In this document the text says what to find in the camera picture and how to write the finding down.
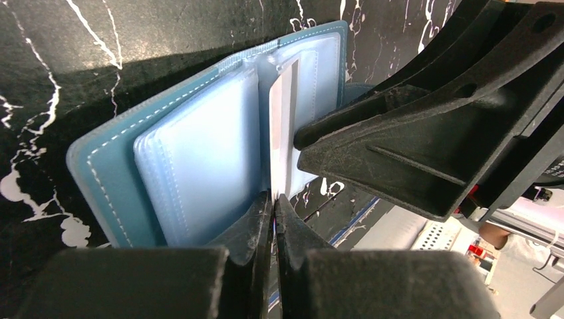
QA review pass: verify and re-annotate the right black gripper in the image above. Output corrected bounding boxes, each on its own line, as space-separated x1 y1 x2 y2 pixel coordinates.
297 0 564 261

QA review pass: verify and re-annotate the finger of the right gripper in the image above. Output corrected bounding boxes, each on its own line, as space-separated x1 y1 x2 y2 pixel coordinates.
294 1 505 150

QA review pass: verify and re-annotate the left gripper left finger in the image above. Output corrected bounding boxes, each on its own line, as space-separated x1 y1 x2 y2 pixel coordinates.
17 191 273 318

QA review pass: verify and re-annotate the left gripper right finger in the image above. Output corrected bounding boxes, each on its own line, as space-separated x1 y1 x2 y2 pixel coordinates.
273 195 499 318

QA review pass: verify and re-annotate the blue card holder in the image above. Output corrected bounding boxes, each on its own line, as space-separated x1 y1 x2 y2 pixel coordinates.
67 21 369 248

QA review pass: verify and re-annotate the white card with grey stripe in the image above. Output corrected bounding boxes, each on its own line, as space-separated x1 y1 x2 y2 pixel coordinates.
269 58 299 201

